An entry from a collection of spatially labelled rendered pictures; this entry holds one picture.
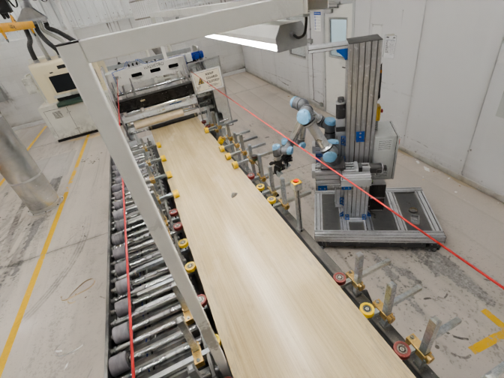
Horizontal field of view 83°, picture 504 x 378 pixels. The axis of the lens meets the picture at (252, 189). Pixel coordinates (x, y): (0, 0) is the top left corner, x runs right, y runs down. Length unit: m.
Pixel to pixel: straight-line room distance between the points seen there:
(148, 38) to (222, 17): 0.19
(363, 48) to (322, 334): 2.06
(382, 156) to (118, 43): 2.53
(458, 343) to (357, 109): 2.05
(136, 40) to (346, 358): 1.62
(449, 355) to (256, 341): 1.64
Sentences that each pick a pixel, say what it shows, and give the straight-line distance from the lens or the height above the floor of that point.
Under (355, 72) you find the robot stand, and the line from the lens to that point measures 2.65.
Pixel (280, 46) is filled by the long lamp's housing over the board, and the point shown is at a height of 2.32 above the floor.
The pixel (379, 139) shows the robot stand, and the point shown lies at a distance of 2.86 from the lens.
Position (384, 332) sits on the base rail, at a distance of 2.06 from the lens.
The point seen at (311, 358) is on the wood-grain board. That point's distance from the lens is 1.73.
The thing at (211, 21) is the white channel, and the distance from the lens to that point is 0.84.
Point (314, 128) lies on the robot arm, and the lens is 2.49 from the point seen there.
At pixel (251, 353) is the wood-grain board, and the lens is 1.77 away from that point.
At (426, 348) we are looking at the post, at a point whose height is 0.92.
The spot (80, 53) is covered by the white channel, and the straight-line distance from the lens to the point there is 0.81.
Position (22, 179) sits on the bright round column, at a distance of 5.77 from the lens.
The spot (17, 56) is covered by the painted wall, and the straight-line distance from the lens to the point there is 11.72.
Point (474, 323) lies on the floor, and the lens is 3.13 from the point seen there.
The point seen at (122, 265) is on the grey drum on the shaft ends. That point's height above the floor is 0.85.
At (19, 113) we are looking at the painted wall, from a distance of 12.17.
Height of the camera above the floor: 2.49
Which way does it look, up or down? 35 degrees down
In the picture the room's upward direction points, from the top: 11 degrees counter-clockwise
